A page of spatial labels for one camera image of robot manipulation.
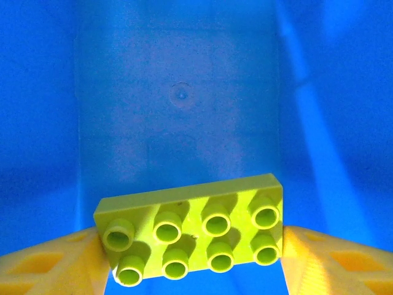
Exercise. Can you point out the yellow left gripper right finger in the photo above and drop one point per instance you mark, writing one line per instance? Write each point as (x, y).
(307, 261)

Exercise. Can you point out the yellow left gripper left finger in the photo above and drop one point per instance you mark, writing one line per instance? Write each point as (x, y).
(86, 261)

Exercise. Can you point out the lime green lego plate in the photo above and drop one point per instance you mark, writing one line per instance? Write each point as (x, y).
(184, 196)

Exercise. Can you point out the blue plastic bin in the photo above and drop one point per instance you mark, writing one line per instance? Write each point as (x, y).
(184, 92)

